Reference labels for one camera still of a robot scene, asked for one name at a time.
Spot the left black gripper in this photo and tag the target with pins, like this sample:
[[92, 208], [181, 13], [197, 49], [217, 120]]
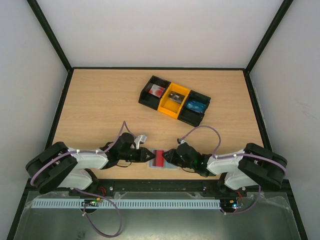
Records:
[[146, 151]]

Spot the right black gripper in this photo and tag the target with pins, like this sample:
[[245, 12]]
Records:
[[176, 156]]

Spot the beige card holder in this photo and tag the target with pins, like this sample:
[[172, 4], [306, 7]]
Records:
[[167, 166]]

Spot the yellow bin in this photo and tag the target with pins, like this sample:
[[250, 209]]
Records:
[[170, 107]]

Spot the blue card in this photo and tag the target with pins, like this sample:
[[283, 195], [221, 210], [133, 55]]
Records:
[[196, 106]]

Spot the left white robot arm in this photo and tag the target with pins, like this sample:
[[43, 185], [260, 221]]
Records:
[[62, 167]]

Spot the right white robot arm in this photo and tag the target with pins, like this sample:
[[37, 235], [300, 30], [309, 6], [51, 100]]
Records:
[[250, 166]]

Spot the dark card in bin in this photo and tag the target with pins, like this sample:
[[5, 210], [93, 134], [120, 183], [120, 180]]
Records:
[[176, 97]]

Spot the red white card in bin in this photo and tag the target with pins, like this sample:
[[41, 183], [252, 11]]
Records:
[[156, 90]]

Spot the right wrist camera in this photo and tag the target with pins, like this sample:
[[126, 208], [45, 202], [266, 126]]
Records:
[[181, 141]]

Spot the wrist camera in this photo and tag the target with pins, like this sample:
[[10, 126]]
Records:
[[139, 140], [181, 141]]

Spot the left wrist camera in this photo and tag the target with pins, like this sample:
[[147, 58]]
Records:
[[139, 140]]

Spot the black aluminium frame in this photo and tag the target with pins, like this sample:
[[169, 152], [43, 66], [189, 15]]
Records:
[[162, 33]]

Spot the grey slotted cable duct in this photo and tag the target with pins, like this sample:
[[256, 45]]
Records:
[[64, 203]]

